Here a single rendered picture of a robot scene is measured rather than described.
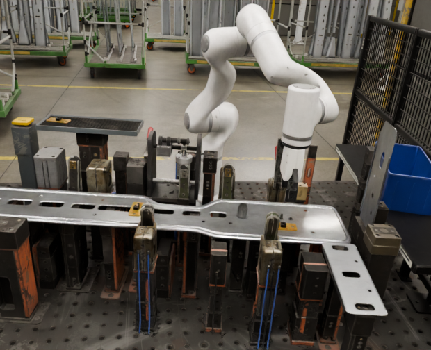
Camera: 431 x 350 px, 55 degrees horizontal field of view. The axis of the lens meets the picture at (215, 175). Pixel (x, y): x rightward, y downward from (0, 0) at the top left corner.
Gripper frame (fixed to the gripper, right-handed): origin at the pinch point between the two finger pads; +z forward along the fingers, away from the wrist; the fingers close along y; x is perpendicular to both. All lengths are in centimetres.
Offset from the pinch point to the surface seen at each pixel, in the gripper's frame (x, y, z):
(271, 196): -2.0, -18.1, 11.6
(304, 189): 8.4, -15.8, 6.9
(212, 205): -22.3, -10.3, 12.5
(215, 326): -19.1, 14.9, 40.6
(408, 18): 137, -280, -33
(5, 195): -90, -9, 13
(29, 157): -94, -36, 11
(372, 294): 18.9, 29.0, 12.5
